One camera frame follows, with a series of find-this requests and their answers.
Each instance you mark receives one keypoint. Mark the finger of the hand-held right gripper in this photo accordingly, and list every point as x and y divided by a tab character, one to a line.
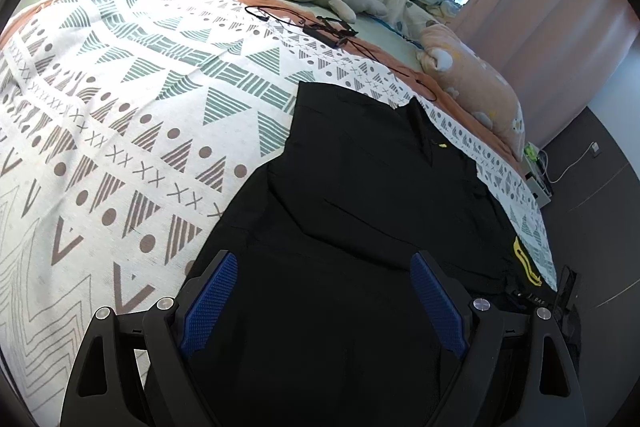
532	297

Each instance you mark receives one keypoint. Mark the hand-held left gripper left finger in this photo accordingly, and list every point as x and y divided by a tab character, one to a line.
210	302

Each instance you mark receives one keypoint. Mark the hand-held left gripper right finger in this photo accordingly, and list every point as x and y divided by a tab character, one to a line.
435	302

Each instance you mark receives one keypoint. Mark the black garment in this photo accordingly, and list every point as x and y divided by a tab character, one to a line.
350	207

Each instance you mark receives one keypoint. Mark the white bedside cabinet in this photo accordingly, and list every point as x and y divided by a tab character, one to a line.
539	187

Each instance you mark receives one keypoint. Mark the green item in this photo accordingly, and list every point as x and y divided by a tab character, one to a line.
530	152

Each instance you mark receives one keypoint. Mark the white geometric patterned blanket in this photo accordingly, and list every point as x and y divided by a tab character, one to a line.
125	107

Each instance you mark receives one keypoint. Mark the peach flower print pillow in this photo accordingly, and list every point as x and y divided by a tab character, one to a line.
475	77

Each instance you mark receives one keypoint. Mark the pink curtain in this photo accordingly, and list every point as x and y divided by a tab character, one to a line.
550	32

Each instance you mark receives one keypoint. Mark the pale green bed sheet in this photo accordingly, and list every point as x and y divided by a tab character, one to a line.
380	29

